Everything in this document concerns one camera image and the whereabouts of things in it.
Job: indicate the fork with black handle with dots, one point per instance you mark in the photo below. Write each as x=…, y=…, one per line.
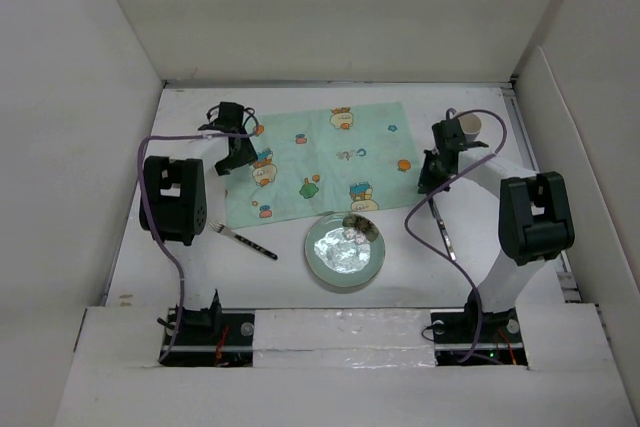
x=222, y=229

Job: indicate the green floral plate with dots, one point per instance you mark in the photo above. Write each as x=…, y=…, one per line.
x=345, y=250

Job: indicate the silver table knife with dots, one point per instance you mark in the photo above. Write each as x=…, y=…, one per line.
x=442, y=230

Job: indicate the lavender mug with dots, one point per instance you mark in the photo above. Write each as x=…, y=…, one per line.
x=470, y=123

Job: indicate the green cartoon print cloth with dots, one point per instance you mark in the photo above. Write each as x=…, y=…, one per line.
x=351, y=158

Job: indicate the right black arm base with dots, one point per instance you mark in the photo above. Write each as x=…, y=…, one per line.
x=468, y=337

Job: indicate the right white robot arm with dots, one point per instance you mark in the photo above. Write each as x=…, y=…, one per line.
x=534, y=220

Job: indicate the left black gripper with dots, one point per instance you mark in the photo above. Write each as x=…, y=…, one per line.
x=245, y=158

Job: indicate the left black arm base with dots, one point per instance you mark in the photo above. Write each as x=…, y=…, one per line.
x=209, y=337

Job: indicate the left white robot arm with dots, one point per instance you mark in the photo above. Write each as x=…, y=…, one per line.
x=172, y=171

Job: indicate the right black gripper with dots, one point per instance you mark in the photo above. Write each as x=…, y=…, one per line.
x=426, y=182

